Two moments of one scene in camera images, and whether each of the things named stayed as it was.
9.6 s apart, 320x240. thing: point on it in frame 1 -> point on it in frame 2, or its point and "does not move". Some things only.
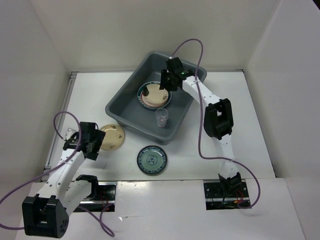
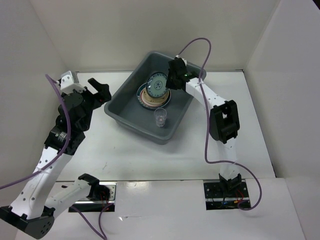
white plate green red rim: [150, 96] does not move
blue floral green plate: [151, 160] -> [156, 85]
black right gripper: [164, 73] does not move
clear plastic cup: [162, 115] does not move
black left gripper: [98, 137] -> [100, 97]
